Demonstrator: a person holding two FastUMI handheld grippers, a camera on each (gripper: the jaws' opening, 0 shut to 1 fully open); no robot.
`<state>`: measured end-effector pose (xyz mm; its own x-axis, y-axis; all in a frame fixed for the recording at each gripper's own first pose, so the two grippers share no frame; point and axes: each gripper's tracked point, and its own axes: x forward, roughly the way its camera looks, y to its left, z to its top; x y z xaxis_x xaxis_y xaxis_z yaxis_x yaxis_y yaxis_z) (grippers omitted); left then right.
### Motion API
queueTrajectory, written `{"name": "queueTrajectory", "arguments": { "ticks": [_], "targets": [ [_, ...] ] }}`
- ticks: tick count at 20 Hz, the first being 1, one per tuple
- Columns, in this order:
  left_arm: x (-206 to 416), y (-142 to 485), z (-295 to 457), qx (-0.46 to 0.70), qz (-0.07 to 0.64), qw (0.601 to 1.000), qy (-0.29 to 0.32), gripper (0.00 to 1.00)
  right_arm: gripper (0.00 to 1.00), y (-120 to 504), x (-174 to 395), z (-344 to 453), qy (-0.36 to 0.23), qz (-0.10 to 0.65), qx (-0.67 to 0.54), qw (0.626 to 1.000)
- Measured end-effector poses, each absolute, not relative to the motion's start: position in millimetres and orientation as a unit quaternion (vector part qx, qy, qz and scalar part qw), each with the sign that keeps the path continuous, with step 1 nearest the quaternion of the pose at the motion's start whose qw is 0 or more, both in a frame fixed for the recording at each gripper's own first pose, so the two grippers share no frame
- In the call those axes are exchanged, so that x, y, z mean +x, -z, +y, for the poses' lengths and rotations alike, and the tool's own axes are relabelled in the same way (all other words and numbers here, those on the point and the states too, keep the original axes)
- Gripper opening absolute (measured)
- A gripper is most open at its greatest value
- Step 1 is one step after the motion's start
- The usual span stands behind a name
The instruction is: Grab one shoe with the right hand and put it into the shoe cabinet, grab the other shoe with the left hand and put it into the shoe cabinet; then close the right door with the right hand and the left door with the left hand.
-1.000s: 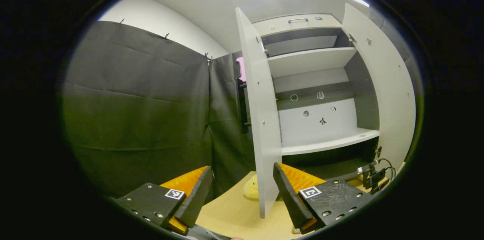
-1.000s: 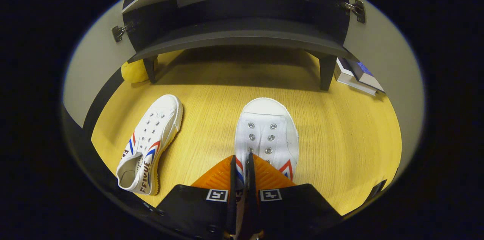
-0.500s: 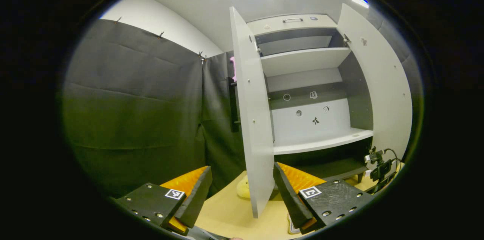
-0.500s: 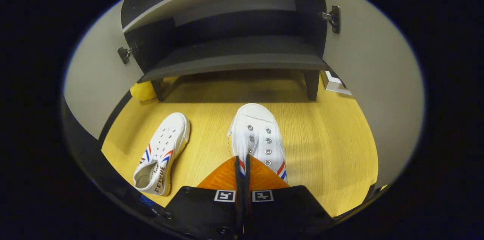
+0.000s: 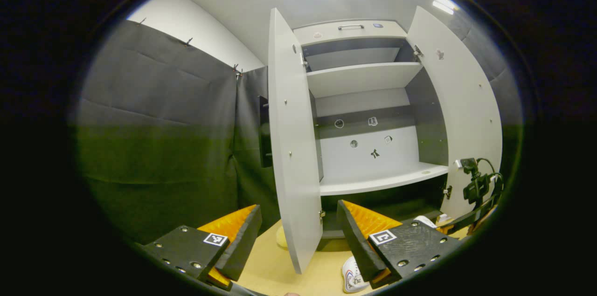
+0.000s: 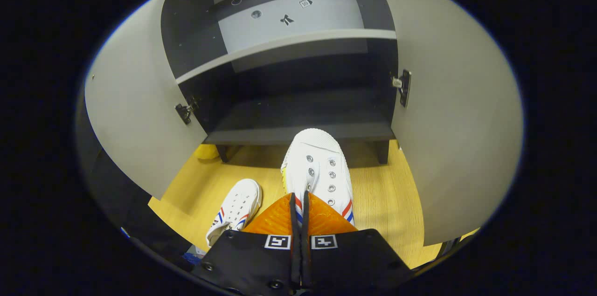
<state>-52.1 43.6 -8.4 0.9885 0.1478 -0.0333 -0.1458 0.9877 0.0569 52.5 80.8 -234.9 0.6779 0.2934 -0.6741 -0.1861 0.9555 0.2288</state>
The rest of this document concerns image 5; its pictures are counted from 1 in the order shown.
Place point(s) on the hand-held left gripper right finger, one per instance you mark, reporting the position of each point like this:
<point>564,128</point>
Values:
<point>357,244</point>

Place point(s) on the white and grey shoe cabinet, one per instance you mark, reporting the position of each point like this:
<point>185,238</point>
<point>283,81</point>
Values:
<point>364,79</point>

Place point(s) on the small ceiling light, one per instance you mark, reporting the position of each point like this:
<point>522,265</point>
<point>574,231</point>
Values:
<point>443,3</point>

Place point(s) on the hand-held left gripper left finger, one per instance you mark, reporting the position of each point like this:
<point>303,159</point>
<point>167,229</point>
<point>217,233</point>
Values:
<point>242,249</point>

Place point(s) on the white striped canvas shoe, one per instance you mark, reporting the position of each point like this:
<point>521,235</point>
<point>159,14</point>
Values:
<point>424,220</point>
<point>352,279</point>

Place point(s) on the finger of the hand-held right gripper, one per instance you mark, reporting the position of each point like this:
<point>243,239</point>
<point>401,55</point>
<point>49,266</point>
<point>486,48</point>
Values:
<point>466,221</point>

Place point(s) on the yellow plush toy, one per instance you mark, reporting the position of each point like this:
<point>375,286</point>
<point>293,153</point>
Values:
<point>281,239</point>

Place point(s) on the white shoe cabinet door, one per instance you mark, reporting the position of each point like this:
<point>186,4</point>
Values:
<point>466,109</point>
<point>294,147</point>

